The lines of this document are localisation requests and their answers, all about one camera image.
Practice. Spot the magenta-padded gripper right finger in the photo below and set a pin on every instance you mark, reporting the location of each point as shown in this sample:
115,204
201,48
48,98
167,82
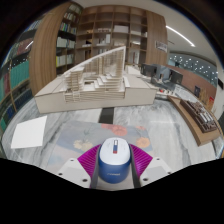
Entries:
143,160

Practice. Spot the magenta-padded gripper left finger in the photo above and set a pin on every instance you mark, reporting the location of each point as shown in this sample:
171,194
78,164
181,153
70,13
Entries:
88,161

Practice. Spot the blue and white computer mouse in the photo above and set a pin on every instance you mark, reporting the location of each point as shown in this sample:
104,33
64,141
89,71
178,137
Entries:
114,163

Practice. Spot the pastel floral print mouse pad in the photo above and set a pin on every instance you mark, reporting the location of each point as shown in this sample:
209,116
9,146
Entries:
73,136

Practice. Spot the white paper sheet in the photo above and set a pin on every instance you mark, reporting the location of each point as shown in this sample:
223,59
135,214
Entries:
30,131

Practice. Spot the brown architectural model on board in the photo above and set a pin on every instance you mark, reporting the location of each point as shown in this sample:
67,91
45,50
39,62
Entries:
200,126

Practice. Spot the white architectural building model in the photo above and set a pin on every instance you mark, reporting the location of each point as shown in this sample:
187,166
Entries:
100,86

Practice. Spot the dark grey architectural model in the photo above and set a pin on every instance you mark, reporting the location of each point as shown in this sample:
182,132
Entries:
163,74

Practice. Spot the red sign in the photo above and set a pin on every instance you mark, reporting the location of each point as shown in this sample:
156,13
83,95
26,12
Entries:
211,101

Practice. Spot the group of ceiling spot lights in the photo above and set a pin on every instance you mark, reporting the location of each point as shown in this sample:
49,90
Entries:
196,66

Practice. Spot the teal-panelled bookshelf unit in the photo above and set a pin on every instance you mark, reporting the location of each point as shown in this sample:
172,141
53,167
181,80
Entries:
15,80

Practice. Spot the long ceiling light strip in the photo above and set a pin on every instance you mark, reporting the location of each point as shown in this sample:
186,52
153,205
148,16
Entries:
180,35

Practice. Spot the wooden bookshelf unit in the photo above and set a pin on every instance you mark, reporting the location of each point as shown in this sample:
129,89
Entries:
110,30

